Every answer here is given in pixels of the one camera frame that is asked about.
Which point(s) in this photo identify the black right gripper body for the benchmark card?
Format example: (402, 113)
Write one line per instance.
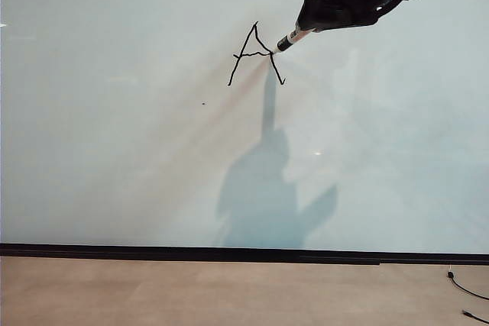
(355, 1)

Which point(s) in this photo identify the black whiteboard bottom rail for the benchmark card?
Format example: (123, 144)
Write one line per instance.
(191, 253)

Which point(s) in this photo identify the white glass whiteboard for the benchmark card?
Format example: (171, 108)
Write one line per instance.
(114, 131)

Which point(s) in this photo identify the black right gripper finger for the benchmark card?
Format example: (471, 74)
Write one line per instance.
(315, 11)
(338, 25)

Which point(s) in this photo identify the white whiteboard marker pen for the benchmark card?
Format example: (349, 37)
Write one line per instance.
(290, 39)

